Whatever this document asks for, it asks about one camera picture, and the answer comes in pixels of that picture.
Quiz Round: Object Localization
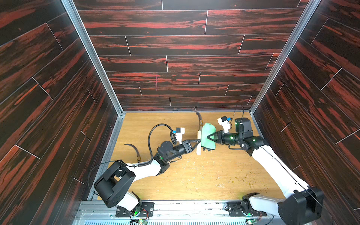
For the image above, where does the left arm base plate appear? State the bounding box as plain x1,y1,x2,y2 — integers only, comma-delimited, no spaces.
115,202,155,218

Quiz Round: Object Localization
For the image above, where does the sickle with yellow label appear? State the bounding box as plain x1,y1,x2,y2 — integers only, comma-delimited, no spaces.
191,108,203,129

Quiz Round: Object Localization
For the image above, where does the green microfibre rag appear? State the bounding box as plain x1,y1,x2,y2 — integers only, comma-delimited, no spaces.
200,122,217,151

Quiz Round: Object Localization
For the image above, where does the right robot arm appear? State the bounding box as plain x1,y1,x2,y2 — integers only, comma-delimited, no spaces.
201,117,324,225

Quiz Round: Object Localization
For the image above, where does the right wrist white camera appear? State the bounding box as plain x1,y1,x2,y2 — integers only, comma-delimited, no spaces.
217,116,232,133

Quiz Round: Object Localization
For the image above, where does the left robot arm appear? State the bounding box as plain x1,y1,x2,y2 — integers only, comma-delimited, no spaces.
94,139,201,211

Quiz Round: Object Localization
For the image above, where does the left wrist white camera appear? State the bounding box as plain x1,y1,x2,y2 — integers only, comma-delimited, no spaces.
173,127,185,144

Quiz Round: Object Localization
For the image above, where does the wrist white camera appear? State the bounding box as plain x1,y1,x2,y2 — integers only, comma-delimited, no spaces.
173,127,185,144
217,116,232,133

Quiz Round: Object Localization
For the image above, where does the sickle plain wooden handle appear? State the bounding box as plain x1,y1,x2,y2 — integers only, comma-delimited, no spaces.
196,129,203,156

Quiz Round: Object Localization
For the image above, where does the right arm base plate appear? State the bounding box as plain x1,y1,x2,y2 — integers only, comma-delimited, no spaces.
225,201,267,217

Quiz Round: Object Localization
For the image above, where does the leftmost sickle yellow label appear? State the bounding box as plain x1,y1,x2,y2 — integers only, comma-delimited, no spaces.
124,143,143,163

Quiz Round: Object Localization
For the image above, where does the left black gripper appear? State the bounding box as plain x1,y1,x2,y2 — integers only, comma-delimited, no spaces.
163,140,199,164

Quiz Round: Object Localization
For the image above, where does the left black corrugated cable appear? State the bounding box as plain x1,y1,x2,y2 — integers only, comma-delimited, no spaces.
134,123,176,167

